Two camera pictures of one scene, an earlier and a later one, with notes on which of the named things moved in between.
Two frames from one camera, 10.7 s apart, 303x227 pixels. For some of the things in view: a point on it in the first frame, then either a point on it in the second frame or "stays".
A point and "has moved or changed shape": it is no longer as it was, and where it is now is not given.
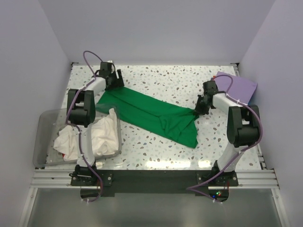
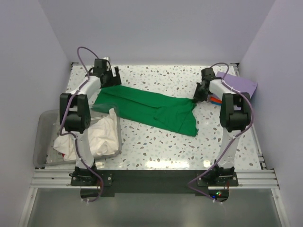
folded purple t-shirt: (241, 89) stays
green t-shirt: (179, 124) has moved or changed shape
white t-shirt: (105, 133) stays
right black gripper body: (202, 108) to (200, 95)
